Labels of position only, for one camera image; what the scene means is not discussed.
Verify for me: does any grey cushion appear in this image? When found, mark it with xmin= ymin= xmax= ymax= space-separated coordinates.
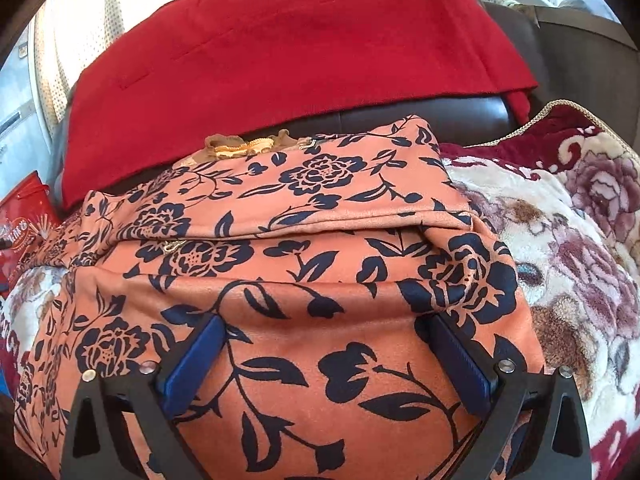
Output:
xmin=49 ymin=110 xmax=73 ymax=208

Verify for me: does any black leather sofa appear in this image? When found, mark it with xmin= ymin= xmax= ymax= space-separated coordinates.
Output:
xmin=240 ymin=0 xmax=640 ymax=150

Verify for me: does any red gift bag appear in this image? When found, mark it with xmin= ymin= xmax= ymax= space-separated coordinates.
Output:
xmin=0 ymin=170 xmax=64 ymax=283

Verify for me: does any orange floral print garment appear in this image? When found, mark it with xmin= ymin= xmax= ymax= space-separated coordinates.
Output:
xmin=15 ymin=115 xmax=547 ymax=480

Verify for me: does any red cloth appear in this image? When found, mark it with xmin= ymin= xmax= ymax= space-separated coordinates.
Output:
xmin=60 ymin=0 xmax=539 ymax=209

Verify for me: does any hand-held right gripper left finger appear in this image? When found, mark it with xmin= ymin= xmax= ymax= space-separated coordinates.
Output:
xmin=60 ymin=314 xmax=228 ymax=480

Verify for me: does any floral plush blanket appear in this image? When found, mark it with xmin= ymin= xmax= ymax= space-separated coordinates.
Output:
xmin=0 ymin=100 xmax=640 ymax=480

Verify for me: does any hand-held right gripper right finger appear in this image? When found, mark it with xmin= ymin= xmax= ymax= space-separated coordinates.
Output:
xmin=427 ymin=314 xmax=594 ymax=480

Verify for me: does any grey metal cabinet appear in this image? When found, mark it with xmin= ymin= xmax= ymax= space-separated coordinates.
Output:
xmin=0 ymin=35 xmax=53 ymax=196

